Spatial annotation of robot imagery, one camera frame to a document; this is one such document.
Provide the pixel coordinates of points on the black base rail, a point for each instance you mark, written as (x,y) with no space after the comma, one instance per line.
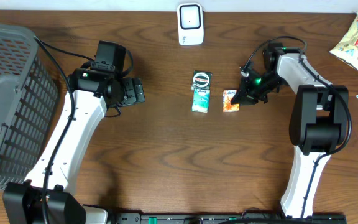
(250,216)

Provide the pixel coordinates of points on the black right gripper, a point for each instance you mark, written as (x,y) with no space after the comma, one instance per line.
(245,96)

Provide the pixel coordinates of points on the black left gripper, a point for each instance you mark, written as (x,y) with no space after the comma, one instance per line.
(133,97)

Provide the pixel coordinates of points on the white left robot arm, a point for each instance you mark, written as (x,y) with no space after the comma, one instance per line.
(47,194)

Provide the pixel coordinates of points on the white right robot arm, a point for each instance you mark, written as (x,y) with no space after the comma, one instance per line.
(320,123)

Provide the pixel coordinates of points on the yellow snack bag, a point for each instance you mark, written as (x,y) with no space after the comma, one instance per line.
(356,42)

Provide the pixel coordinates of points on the white barcode scanner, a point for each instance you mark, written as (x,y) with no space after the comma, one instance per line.
(190,24)

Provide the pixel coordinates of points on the green Kleenex tissue pack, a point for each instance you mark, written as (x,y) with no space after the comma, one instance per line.
(200,101)

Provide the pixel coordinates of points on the grey plastic basket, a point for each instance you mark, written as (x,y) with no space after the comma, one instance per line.
(28,98)

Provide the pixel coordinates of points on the black round-label packet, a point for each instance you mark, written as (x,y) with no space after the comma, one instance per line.
(201,80)

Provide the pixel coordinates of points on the orange small carton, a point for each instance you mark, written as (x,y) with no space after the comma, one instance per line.
(227,105)

